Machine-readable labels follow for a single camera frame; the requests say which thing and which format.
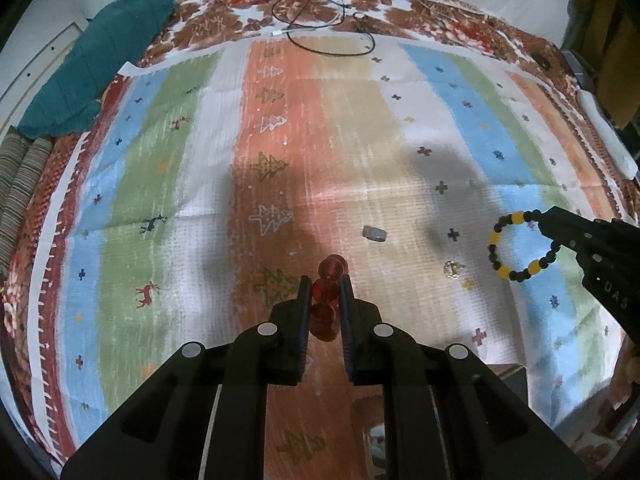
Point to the grey striped folded blanket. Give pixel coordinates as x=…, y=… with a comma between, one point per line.
x=22, y=163

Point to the silver metal tin box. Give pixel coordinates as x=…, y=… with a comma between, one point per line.
x=376, y=446

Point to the striped colourful cloth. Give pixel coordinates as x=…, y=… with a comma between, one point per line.
x=213, y=183

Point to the mustard hanging garment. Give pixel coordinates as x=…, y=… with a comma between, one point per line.
x=605, y=35

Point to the small black object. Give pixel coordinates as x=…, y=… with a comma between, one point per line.
x=541, y=60

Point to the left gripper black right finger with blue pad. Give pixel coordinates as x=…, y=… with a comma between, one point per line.
x=447, y=415

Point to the small gold charm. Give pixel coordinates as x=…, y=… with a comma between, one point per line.
x=453, y=269

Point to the teal pillow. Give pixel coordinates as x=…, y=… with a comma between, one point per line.
x=71, y=99

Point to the white rolled cloth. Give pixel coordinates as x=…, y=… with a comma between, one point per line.
x=618, y=151

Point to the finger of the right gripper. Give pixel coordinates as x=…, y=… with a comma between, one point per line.
x=589, y=228
x=563, y=232

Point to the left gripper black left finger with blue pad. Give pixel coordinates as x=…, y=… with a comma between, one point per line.
x=202, y=414

